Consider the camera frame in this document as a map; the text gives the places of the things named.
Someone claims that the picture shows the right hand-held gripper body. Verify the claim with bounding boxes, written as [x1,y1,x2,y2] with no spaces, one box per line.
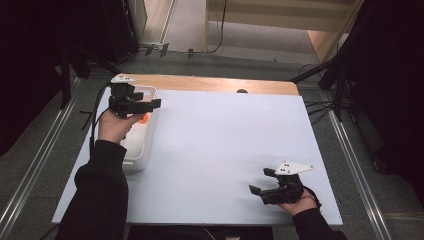
[261,161,316,205]

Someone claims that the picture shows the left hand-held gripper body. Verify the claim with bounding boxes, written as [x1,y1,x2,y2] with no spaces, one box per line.
[108,73,150,119]

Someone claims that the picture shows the white plastic tray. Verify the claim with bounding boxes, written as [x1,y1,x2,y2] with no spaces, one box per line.
[119,84,159,173]

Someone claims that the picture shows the person's right hand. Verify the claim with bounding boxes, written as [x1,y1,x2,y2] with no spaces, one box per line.
[277,189,320,218]

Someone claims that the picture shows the person's left hand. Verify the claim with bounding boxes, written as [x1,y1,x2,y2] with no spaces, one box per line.
[97,108,145,145]

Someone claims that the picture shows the person's dark clothing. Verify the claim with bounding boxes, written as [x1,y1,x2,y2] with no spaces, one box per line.
[127,225,275,240]

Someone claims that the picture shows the black curtain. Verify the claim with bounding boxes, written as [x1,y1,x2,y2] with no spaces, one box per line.
[0,0,148,158]
[290,0,424,201]

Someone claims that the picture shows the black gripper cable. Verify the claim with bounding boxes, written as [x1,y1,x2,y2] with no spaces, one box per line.
[88,82,113,155]
[302,185,323,210]

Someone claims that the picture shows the metal floor rail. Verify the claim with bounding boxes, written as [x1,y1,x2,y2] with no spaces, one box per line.
[0,78,82,240]
[327,109,394,240]

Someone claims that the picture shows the black floor cables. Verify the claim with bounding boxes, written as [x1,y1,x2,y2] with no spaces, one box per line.
[303,99,335,127]

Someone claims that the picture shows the black hanging cable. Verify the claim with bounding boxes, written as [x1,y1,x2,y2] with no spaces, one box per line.
[202,0,230,56]

